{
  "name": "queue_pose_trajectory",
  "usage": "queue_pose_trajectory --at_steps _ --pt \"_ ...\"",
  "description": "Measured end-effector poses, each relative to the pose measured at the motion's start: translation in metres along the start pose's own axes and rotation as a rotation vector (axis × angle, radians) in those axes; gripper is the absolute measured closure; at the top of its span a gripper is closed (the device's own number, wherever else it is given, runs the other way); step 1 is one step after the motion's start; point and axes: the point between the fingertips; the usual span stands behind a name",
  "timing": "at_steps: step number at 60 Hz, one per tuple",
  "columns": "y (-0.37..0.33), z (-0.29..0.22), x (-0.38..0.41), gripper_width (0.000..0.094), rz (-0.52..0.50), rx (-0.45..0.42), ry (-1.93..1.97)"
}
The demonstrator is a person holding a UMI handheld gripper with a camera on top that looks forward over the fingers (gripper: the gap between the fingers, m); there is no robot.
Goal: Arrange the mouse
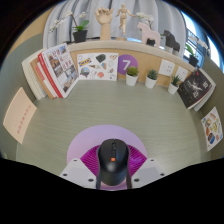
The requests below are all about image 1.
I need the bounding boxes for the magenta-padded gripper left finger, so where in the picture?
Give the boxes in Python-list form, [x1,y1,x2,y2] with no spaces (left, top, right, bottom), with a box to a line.
[58,144,103,190]

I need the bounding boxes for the white orchid flowers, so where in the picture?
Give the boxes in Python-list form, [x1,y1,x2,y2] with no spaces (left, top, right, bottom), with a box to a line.
[134,12,155,29]

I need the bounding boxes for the wooden mannequin figure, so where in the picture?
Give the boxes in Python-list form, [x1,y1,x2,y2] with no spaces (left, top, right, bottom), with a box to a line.
[115,3,138,39]

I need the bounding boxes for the white wall socket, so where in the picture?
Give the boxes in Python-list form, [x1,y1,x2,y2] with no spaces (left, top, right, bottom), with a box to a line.
[158,58,176,78]
[174,65,189,83]

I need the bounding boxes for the white books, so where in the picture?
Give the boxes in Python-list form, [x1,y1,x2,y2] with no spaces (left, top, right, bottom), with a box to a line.
[21,49,46,101]

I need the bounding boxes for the white orchid in black pot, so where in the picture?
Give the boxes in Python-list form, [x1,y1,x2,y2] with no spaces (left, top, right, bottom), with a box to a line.
[184,38,209,68]
[48,10,90,44]

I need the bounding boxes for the wooden desk shelf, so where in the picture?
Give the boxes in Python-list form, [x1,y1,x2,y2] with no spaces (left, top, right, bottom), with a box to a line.
[66,39,208,88]

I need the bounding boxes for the tan book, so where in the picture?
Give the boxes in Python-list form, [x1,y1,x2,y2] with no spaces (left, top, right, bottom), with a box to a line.
[29,54,56,100]

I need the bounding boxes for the white sticker sheet card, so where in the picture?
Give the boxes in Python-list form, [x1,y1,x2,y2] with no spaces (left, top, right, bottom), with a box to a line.
[76,52,120,82]

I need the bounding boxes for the wooden hand model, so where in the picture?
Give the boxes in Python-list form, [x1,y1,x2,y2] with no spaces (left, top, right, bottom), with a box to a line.
[94,6,115,41]

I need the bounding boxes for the small red and white book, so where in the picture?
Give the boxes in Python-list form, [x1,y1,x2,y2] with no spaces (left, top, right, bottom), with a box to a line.
[34,60,54,99]

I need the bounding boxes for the pink horse figure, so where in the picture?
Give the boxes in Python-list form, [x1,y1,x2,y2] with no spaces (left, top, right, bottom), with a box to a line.
[136,21,162,47]

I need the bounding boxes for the black computer mouse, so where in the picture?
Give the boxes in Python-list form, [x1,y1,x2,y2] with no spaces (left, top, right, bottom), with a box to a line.
[96,138,131,187]

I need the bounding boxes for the red-spined photo cover book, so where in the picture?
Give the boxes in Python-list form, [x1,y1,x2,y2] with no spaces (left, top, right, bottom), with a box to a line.
[37,42,80,99]

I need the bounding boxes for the colourful sticker card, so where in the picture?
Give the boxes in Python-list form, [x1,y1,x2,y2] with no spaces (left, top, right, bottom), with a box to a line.
[200,106,224,152]

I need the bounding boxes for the window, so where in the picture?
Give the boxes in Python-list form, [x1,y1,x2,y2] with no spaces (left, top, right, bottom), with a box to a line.
[179,11,224,73]

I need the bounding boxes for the beige book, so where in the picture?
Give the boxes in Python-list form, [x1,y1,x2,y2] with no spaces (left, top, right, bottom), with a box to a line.
[2,86,38,145]

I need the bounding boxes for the grey curtain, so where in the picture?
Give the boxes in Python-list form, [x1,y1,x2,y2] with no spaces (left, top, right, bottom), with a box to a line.
[43,0,188,51]

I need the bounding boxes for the round purple sign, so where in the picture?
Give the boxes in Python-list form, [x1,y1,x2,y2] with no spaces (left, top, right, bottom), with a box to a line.
[116,54,139,76]

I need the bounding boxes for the black book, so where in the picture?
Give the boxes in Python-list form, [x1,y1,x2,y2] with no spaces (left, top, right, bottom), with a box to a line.
[176,68,213,110]

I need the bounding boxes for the grey-green desk partition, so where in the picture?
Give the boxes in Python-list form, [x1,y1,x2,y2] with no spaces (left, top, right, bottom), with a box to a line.
[0,31,46,158]
[196,54,224,161]

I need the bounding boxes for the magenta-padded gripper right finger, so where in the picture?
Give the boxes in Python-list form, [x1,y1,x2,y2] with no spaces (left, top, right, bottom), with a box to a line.
[125,144,169,190]

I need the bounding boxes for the black horse figure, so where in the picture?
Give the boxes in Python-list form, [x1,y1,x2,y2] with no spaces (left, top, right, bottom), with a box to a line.
[162,29,181,53]

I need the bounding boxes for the purple mouse pad with wrist rest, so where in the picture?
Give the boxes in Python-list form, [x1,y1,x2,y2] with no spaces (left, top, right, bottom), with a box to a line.
[66,124,149,191]

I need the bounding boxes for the small potted green plant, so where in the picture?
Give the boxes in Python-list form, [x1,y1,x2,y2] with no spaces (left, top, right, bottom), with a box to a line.
[125,65,140,88]
[167,74,183,96]
[144,68,159,90]

